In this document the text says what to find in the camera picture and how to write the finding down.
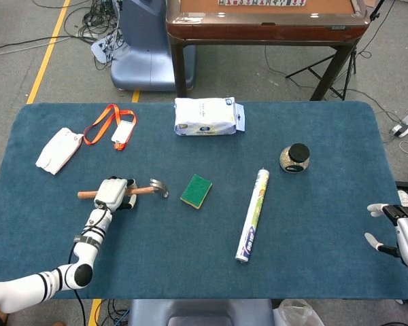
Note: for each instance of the left grey five-finger robot hand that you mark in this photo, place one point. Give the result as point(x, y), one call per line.
point(110, 192)

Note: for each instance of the green yellow scrub sponge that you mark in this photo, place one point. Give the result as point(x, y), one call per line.
point(195, 192)

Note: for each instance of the white folded cloth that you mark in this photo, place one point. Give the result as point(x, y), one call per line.
point(58, 149)

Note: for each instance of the blue felt table mat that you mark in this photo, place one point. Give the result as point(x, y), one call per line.
point(190, 244)

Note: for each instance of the white power strip with plugs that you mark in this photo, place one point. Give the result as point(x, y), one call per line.
point(406, 124)

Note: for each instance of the white tissue pack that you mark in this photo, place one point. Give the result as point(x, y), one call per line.
point(204, 115)

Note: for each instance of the round jar with black lid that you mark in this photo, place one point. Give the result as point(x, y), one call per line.
point(294, 159)

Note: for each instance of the clear plastic bag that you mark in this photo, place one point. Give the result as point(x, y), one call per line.
point(297, 314)

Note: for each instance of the cling film roll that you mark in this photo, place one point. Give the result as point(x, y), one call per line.
point(255, 217)

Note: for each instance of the grey blue robot torso base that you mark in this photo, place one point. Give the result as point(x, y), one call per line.
point(197, 312)

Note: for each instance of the black tripod stand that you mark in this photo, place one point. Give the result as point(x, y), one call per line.
point(309, 67)

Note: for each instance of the brown mahjong table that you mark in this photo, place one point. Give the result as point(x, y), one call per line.
point(258, 32)

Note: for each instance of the row of face-up mahjong tiles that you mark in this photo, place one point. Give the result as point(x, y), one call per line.
point(258, 2)

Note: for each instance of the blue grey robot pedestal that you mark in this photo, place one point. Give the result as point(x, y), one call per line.
point(146, 51)

